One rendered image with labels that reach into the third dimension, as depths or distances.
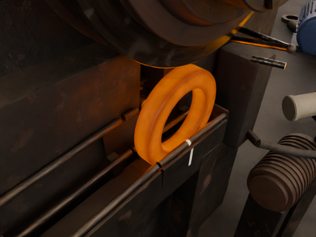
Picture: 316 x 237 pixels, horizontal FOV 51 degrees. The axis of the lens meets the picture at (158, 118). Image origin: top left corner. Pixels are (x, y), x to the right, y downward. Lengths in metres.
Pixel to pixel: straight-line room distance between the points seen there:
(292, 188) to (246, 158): 0.80
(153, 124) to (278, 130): 1.42
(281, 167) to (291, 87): 1.45
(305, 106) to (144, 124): 0.43
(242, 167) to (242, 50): 0.95
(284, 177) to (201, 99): 0.33
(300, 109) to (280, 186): 0.19
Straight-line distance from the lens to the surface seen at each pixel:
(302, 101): 0.81
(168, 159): 0.55
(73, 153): 0.51
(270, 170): 0.85
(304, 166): 0.90
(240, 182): 1.52
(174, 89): 0.49
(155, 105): 0.49
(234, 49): 0.71
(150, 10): 0.33
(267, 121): 1.90
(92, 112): 0.51
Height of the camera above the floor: 1.10
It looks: 39 degrees down
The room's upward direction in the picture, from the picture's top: 4 degrees clockwise
